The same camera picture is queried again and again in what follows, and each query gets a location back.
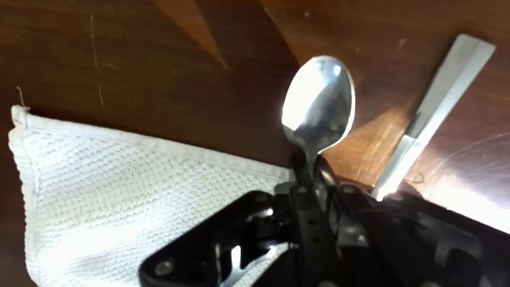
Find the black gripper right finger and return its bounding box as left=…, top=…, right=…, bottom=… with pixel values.
left=317, top=162, right=510, bottom=287

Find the silver spoon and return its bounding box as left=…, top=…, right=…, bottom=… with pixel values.
left=280, top=56, right=355, bottom=178

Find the white woven cloth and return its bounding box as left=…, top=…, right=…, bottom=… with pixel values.
left=8, top=106, right=290, bottom=287

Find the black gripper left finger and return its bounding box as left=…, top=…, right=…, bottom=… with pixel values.
left=139, top=186, right=341, bottom=287

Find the silver knife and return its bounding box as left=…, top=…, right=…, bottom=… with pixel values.
left=371, top=34, right=496, bottom=202

